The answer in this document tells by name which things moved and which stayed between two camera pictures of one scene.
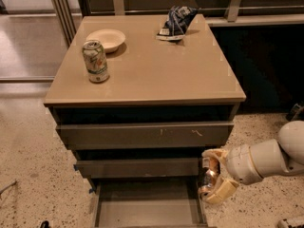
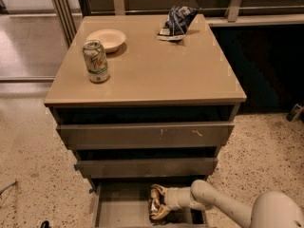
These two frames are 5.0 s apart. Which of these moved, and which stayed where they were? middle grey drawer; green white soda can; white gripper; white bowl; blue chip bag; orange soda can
Moved: orange soda can; white gripper
Stayed: white bowl; middle grey drawer; green white soda can; blue chip bag
